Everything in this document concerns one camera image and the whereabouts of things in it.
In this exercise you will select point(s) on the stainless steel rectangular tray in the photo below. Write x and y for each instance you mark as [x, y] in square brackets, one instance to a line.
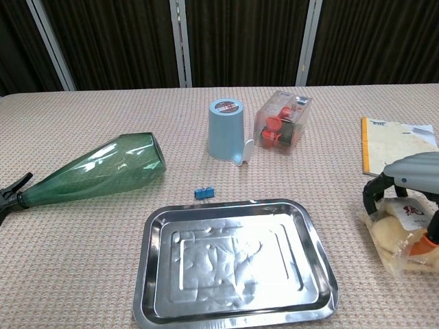
[233, 260]

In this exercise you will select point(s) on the clear bag of pastry snacks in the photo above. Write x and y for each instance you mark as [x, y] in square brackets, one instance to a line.
[387, 236]

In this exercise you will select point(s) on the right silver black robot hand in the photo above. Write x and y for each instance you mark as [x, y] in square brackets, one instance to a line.
[418, 171]

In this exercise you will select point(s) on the beige woven tablecloth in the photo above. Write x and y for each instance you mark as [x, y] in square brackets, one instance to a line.
[103, 113]

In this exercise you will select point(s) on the green plastic spray bottle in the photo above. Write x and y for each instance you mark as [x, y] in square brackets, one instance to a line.
[103, 171]

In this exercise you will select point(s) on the clear box with red clips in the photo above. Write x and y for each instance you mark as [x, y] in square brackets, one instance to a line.
[279, 127]

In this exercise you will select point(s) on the small blue clip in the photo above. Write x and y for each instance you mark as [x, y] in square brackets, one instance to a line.
[204, 193]

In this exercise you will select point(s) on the silver partition post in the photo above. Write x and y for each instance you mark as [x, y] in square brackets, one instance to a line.
[307, 51]
[51, 44]
[181, 51]

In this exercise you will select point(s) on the worn yellow-spined notebook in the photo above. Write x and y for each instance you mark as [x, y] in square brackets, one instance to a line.
[394, 144]

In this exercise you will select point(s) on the light blue plastic cup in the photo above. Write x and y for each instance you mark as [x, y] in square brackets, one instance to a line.
[224, 133]

